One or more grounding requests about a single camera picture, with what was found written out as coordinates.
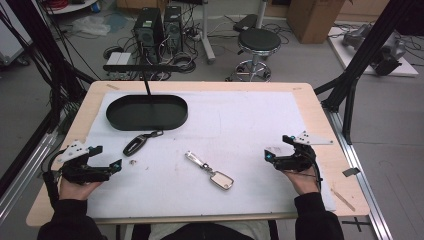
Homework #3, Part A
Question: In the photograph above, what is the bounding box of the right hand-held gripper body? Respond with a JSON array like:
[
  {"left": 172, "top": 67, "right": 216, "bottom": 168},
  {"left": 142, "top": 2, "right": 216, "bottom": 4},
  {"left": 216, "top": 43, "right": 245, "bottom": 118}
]
[{"left": 273, "top": 130, "right": 335, "bottom": 174}]

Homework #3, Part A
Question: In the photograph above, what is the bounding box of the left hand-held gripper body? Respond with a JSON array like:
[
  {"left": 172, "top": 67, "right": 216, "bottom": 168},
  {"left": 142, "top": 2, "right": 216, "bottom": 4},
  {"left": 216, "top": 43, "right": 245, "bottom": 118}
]
[{"left": 54, "top": 139, "right": 113, "bottom": 185}]

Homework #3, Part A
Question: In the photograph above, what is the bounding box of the person's left hand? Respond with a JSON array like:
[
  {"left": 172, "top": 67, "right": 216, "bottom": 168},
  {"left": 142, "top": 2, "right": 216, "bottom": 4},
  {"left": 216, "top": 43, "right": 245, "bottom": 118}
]
[{"left": 58, "top": 175, "right": 103, "bottom": 201}]

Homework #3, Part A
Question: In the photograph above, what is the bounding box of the person's right hand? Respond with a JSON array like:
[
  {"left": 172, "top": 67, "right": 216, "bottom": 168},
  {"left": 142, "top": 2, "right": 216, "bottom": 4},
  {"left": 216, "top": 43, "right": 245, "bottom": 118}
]
[{"left": 283, "top": 165, "right": 321, "bottom": 196}]

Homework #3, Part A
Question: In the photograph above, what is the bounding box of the silver car key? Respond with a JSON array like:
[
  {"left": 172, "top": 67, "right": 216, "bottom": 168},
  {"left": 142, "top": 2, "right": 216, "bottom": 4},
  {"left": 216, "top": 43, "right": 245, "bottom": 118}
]
[{"left": 184, "top": 150, "right": 235, "bottom": 192}]

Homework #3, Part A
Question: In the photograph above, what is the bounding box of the small grey metal plate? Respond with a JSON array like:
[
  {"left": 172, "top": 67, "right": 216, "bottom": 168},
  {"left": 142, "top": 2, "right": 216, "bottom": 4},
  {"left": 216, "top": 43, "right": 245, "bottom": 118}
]
[{"left": 342, "top": 167, "right": 362, "bottom": 178}]

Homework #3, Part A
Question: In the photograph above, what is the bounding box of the black oval tray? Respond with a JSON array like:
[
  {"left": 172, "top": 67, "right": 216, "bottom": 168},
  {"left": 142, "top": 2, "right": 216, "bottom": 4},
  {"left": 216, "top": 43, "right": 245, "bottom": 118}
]
[{"left": 105, "top": 94, "right": 189, "bottom": 132}]

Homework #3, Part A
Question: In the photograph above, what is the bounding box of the thin wooden stick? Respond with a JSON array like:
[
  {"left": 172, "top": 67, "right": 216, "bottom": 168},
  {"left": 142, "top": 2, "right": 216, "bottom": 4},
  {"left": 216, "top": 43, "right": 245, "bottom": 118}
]
[{"left": 330, "top": 188, "right": 357, "bottom": 213}]

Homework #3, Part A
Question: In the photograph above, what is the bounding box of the black bar stand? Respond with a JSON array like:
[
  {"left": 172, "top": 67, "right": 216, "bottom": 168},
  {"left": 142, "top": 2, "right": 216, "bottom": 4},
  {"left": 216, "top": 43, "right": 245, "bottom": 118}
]
[{"left": 102, "top": 64, "right": 182, "bottom": 97}]

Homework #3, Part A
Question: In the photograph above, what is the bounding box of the white box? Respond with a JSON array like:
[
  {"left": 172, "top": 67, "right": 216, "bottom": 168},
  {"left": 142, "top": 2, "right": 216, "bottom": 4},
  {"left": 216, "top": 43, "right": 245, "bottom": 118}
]
[{"left": 105, "top": 51, "right": 133, "bottom": 66}]

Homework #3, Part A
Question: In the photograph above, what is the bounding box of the person's torso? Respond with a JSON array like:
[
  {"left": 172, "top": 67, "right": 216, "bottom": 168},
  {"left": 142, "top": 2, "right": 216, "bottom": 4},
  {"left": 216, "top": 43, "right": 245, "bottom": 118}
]
[{"left": 130, "top": 219, "right": 280, "bottom": 240}]

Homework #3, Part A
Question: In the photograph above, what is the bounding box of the black round stool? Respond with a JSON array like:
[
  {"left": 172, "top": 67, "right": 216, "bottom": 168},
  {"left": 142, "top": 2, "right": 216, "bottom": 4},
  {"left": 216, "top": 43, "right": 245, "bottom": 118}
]
[{"left": 225, "top": 27, "right": 282, "bottom": 83}]

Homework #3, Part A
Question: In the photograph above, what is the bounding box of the white floor board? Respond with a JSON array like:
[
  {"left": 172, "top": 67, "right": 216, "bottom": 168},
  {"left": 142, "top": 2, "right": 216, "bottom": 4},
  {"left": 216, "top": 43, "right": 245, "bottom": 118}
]
[{"left": 327, "top": 26, "right": 420, "bottom": 78}]

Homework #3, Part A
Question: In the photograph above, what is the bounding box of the cardboard box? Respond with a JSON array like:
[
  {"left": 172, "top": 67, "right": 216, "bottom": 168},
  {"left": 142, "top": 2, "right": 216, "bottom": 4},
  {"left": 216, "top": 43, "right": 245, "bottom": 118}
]
[{"left": 286, "top": 0, "right": 347, "bottom": 45}]

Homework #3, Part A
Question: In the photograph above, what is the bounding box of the black flat pad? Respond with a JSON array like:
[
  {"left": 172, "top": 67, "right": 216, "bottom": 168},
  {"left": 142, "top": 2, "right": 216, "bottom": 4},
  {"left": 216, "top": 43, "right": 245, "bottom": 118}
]
[{"left": 232, "top": 13, "right": 259, "bottom": 33}]

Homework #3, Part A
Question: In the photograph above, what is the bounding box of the clear plastic bag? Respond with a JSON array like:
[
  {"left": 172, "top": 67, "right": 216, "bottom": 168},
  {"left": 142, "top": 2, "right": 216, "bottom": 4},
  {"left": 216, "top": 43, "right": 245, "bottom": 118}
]
[{"left": 70, "top": 15, "right": 112, "bottom": 37}]

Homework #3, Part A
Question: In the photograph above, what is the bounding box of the grey metal stand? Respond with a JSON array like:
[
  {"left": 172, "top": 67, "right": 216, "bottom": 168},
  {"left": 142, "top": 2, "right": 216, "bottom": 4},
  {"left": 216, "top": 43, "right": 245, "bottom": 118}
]
[{"left": 199, "top": 0, "right": 218, "bottom": 65}]

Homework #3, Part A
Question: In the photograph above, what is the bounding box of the large black computer tower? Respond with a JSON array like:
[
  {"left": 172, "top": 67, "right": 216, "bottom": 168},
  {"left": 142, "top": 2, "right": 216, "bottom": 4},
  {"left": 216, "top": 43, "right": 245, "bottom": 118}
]
[{"left": 133, "top": 7, "right": 165, "bottom": 65}]

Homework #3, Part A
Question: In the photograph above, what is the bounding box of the grey machine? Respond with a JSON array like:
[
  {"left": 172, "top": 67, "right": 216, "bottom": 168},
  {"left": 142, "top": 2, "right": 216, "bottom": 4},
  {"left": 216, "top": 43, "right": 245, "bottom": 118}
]
[{"left": 342, "top": 23, "right": 408, "bottom": 77}]

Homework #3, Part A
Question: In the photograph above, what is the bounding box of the slim black computer tower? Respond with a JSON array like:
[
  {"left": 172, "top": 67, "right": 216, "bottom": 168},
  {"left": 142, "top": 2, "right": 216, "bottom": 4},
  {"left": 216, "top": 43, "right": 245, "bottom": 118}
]
[{"left": 163, "top": 5, "right": 184, "bottom": 54}]

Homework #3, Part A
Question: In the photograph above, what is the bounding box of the round white table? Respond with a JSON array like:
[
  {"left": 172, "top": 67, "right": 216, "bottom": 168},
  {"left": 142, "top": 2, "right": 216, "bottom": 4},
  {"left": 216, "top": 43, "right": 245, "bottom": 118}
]
[{"left": 42, "top": 0, "right": 98, "bottom": 15}]

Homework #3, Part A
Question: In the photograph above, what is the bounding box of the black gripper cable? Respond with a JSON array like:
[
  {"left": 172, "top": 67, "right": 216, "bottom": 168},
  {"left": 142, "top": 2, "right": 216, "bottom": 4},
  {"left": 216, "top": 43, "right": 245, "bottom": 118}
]
[{"left": 41, "top": 149, "right": 66, "bottom": 209}]

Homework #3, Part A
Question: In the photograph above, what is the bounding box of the aluminium rail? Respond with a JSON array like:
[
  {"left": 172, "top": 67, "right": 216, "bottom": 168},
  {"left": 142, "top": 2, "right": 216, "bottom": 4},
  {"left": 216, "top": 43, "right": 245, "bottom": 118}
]
[
  {"left": 0, "top": 131, "right": 58, "bottom": 223},
  {"left": 323, "top": 109, "right": 395, "bottom": 240}
]

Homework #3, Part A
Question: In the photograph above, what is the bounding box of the black frame strut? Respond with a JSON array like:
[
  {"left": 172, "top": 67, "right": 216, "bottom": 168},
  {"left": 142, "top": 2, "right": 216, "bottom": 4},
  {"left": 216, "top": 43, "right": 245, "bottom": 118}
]
[
  {"left": 0, "top": 0, "right": 98, "bottom": 134},
  {"left": 314, "top": 0, "right": 424, "bottom": 145}
]

